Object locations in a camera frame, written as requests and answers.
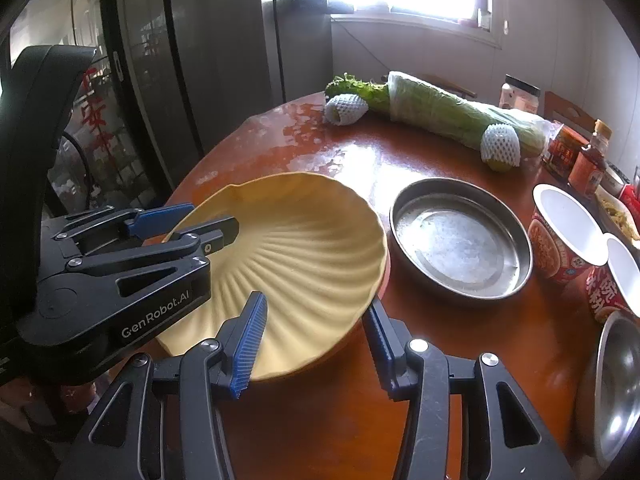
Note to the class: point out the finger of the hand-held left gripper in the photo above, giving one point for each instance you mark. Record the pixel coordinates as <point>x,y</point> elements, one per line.
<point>215,232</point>
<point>160,217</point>

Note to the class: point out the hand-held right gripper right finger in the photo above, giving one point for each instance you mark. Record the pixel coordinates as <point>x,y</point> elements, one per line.
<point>379,347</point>

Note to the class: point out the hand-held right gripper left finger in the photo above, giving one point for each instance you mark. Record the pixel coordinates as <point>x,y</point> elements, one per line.
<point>248,345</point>

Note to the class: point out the yellow shell-shaped plate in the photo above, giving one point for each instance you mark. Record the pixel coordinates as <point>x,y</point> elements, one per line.
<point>300,250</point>

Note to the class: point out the red paper noodle bowl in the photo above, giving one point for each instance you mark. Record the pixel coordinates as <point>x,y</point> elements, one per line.
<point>625,270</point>
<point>565,220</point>

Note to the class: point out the round steel plate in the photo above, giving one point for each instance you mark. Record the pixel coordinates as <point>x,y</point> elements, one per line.
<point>460,240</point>

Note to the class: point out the glass door with red decal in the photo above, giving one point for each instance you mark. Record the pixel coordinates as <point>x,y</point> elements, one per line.
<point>50,10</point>

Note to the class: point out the grey refrigerator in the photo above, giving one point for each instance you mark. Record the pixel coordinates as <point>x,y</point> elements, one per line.
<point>200,60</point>

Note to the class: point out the white foam net sleeve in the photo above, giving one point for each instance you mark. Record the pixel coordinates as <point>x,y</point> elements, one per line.
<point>345,109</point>
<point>500,142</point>

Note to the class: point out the green leaf lettuce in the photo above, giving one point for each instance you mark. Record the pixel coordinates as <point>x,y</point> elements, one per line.
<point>365,91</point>

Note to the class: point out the large steel bowl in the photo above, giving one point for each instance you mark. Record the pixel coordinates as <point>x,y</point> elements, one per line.
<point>620,385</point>

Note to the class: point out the plastic-wrapped napa cabbage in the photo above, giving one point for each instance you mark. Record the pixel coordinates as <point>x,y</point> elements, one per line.
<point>440,105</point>

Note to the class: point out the red label sauce jar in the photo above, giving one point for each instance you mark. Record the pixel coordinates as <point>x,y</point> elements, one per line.
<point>565,152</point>

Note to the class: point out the orange cap sauce bottle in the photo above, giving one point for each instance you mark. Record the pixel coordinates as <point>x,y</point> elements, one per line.
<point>587,175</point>

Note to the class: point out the white dish of stir-fry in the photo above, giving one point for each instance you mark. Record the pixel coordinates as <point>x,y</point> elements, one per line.
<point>620,215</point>

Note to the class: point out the glass jar with black lid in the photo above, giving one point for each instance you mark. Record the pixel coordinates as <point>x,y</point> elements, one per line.
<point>520,100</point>

